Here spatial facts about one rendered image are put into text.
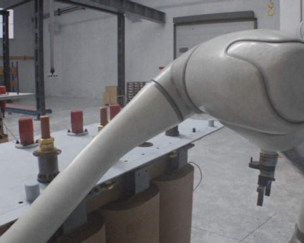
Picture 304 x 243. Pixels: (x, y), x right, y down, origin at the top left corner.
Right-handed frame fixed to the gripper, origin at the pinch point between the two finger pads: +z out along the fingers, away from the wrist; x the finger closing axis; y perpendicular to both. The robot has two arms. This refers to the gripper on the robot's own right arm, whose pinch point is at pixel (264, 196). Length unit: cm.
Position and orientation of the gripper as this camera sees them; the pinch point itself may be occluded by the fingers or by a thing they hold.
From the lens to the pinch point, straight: 143.9
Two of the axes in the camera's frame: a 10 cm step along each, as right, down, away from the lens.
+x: 6.2, -1.3, 7.7
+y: 7.8, 1.1, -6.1
